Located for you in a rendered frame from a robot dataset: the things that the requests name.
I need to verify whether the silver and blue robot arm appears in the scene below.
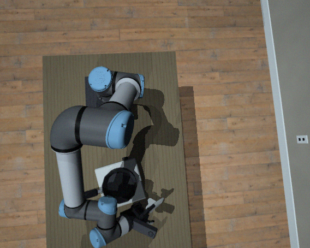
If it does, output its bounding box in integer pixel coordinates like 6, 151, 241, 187
50, 67, 145, 248

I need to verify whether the black frying pan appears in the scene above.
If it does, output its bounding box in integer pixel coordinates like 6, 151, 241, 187
85, 168, 137, 204

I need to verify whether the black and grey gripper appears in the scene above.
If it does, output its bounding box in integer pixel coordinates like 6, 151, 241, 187
120, 198, 164, 231

